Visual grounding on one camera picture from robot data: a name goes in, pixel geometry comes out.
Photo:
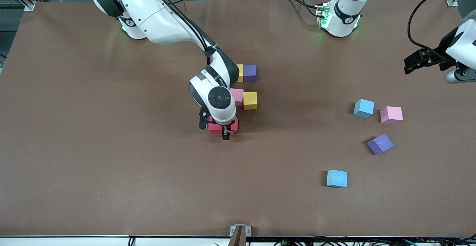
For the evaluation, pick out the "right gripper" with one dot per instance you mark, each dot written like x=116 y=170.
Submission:
x=225 y=136

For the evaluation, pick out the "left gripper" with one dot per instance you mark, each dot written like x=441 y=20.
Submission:
x=444 y=45

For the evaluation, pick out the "red foam cube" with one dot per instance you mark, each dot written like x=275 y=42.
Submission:
x=235 y=125
x=215 y=128

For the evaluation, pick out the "pink foam cube with slit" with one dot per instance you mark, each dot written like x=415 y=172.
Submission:
x=238 y=96

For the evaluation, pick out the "yellow foam cube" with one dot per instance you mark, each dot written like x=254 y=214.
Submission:
x=240 y=73
x=250 y=100

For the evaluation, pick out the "purple foam cube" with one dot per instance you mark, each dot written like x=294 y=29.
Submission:
x=380 y=143
x=249 y=73

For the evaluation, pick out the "blue foam cube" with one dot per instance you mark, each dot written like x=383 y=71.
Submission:
x=337 y=178
x=363 y=108

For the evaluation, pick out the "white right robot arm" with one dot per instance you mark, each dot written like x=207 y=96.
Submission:
x=221 y=106

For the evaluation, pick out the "metal table edge bracket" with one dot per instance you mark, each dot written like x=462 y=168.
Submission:
x=247 y=230

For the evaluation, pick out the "white table edge rail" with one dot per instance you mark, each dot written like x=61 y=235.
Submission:
x=74 y=241

